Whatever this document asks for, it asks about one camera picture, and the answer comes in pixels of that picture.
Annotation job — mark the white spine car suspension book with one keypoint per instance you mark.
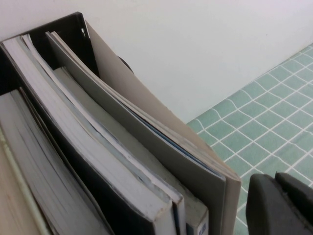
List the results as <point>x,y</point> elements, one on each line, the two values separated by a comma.
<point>190,210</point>

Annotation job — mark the grey cover thin brochure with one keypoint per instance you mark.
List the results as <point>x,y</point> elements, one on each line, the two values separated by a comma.
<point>210,200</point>

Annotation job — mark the black plastic book holder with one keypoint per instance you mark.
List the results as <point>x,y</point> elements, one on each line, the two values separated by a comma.
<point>66,24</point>

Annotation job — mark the teal spine mechanism book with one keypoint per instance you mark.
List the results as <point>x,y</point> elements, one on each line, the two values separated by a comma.
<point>14,208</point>

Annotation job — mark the white AgileX robot brochure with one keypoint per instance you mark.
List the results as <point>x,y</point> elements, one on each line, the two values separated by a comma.
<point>137,93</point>

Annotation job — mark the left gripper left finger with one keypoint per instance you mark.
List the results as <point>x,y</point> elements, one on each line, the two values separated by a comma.
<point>264,210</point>

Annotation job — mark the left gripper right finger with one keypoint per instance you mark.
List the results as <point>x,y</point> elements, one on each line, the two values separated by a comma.
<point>300,208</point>

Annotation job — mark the green checkered tablecloth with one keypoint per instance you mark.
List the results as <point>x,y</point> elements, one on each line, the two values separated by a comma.
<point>269,110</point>

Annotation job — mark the white spine orange band book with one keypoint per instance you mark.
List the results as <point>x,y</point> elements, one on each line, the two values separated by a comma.
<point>36,159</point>

